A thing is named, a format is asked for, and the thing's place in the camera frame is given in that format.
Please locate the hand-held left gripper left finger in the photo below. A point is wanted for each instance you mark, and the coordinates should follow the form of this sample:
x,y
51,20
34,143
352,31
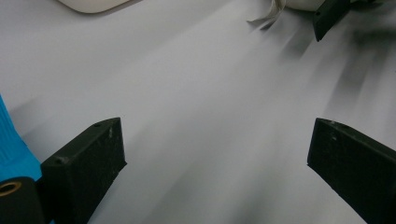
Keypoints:
x,y
84,168

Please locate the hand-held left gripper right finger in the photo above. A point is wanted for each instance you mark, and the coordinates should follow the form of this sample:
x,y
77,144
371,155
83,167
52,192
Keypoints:
x,y
358,174

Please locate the panda plush toy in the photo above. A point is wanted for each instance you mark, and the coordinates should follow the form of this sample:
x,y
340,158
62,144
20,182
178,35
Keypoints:
x,y
277,9

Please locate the blue wet wipes pack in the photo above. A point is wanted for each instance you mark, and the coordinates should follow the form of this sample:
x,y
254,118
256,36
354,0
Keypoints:
x,y
12,149

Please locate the white storage box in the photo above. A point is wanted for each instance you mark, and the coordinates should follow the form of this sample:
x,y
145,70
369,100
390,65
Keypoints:
x,y
93,4

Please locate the white table mat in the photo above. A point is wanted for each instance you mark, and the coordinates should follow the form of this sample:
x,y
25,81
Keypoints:
x,y
202,109

